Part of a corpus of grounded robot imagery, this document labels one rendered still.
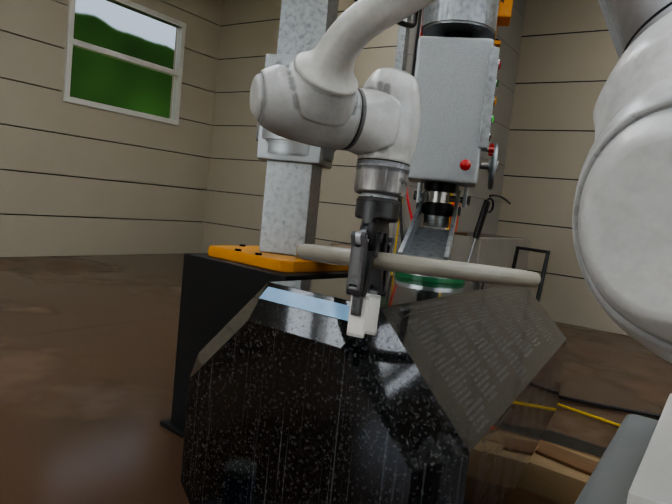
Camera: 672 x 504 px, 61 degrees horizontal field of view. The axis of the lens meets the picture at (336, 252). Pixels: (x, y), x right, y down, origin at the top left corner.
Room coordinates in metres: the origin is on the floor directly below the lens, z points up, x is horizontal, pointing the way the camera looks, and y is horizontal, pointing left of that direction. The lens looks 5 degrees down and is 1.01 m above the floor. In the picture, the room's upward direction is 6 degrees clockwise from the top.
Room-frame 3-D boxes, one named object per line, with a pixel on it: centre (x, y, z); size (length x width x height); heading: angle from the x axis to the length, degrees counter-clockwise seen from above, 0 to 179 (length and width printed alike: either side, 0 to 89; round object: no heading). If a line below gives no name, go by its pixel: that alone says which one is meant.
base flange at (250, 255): (2.40, 0.20, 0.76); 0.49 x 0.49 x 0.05; 50
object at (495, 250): (4.93, -1.15, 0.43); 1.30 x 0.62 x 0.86; 146
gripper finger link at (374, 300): (0.99, -0.07, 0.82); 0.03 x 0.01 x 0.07; 63
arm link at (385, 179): (0.98, -0.06, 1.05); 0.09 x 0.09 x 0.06
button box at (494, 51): (1.72, -0.40, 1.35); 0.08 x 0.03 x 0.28; 168
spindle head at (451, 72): (1.89, -0.32, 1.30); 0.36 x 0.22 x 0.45; 168
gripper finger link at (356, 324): (0.94, -0.05, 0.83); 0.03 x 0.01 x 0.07; 63
